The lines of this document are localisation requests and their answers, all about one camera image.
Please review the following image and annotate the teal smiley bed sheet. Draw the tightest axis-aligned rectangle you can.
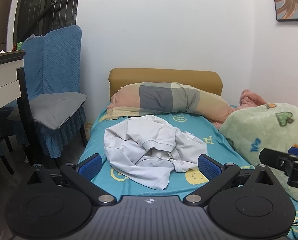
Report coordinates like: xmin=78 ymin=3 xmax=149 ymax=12
xmin=78 ymin=105 xmax=298 ymax=240

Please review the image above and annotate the pink fleece blanket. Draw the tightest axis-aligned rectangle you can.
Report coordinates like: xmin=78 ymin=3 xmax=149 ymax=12
xmin=213 ymin=89 xmax=268 ymax=130

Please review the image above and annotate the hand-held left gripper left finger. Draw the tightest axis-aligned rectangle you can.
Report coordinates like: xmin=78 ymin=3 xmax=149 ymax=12
xmin=26 ymin=153 xmax=117 ymax=207

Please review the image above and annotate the green printed fleece blanket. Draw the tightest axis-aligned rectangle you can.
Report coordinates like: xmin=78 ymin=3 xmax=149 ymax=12
xmin=219 ymin=102 xmax=298 ymax=207

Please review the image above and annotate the white table with black legs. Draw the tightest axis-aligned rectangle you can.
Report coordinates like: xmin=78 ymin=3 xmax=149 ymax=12
xmin=0 ymin=50 xmax=39 ymax=166

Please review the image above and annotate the white t-shirt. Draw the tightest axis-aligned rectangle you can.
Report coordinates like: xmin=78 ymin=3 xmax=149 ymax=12
xmin=103 ymin=115 xmax=209 ymax=190

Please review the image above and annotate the grey seat cushion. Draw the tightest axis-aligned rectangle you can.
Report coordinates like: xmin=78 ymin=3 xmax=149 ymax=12
xmin=7 ymin=92 xmax=87 ymax=130

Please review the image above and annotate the patchwork pillow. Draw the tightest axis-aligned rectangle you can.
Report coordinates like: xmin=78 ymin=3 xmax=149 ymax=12
xmin=106 ymin=82 xmax=236 ymax=124

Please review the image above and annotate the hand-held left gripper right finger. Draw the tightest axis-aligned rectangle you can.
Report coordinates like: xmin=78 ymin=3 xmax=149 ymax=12
xmin=183 ymin=154 xmax=275 ymax=207

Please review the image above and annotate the mustard headboard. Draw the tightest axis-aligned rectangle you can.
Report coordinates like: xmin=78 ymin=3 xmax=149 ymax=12
xmin=108 ymin=68 xmax=223 ymax=102

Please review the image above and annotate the beige shoe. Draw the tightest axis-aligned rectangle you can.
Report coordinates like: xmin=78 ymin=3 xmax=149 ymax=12
xmin=84 ymin=122 xmax=93 ymax=139

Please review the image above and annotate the dark window with grille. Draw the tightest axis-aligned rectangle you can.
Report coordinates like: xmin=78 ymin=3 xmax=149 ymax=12
xmin=14 ymin=0 xmax=82 ymax=37

